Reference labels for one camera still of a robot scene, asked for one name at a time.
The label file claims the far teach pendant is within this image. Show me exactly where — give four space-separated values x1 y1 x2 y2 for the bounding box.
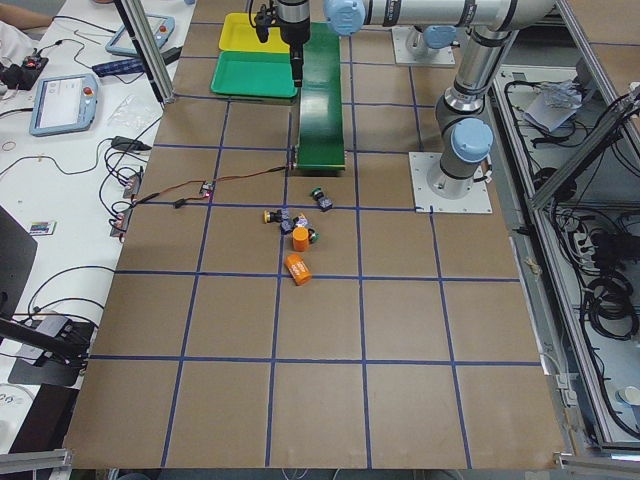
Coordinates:
105 14 176 57

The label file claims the green conveyor belt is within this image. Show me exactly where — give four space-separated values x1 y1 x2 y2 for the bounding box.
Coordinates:
295 22 345 172

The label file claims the orange cylinder marked 4680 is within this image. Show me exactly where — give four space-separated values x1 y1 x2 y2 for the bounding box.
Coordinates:
284 253 312 286

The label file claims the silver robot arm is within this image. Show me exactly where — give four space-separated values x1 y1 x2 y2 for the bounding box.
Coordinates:
323 1 554 96
427 26 517 199

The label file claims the near teach pendant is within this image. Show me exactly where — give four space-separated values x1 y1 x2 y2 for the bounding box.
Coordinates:
29 74 99 137

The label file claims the green plastic tray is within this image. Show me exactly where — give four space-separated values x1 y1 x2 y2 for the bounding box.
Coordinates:
210 51 297 99

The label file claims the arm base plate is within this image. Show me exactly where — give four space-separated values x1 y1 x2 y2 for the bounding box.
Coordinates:
409 152 493 215
391 25 457 68

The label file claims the aluminium frame post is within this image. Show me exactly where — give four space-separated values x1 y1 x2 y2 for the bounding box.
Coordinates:
114 0 175 105

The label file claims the yellow plastic tray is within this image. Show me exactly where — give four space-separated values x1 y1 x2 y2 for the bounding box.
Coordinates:
218 12 289 54

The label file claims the small motor controller board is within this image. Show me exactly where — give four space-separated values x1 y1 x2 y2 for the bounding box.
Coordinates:
199 182 215 197

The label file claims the teach pendant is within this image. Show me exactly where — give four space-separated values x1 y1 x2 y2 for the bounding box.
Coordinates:
29 74 99 137
105 14 176 57

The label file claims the red black motor cable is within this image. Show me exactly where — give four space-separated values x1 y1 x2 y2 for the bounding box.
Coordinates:
133 164 296 210

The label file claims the clear plastic bag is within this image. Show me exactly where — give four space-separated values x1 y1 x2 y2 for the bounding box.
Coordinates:
107 95 161 129

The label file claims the black power adapter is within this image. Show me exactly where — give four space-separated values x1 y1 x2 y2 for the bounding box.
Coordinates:
110 136 152 153

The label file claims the plain orange cylinder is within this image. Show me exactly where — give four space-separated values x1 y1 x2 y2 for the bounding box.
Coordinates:
291 226 310 252

